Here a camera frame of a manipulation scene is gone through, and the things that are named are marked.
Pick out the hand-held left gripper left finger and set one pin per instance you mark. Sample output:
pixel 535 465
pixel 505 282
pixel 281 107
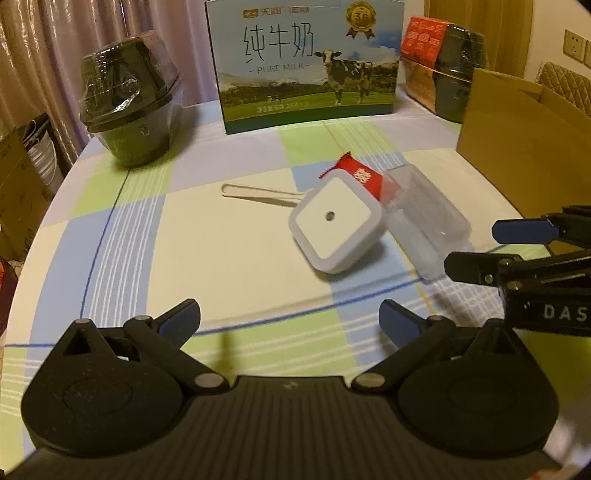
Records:
pixel 178 323

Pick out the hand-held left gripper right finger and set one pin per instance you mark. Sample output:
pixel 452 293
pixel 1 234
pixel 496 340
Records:
pixel 399 322

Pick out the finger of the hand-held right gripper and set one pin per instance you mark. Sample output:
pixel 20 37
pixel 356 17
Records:
pixel 521 231
pixel 475 266

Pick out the clear plastic box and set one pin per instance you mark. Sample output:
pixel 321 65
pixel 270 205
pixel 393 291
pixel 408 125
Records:
pixel 427 221

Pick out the white square night light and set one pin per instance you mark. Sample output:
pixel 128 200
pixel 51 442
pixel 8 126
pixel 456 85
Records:
pixel 334 224

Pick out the red candy wrapper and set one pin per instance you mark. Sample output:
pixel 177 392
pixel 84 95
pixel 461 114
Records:
pixel 362 177

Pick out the clear plastic scoop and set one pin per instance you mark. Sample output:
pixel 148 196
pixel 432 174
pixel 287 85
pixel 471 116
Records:
pixel 258 194

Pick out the plaid cloth desktop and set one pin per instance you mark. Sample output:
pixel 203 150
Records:
pixel 184 258

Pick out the beige quilted chair back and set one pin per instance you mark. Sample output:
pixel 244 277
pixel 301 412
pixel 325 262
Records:
pixel 565 76

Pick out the dark bowl set red label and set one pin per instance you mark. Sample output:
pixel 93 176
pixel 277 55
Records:
pixel 443 69

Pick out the plain brown cardboard box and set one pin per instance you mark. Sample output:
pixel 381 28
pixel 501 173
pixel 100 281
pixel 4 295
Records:
pixel 18 194

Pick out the dark wrapped bowl set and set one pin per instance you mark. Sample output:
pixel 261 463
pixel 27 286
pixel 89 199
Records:
pixel 131 106

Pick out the milk carton with cow print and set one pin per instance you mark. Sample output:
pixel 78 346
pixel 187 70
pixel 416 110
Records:
pixel 304 64

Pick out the beige curtain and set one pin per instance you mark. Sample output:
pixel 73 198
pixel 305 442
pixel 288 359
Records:
pixel 55 41

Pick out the white wall socket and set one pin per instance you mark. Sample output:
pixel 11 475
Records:
pixel 575 45

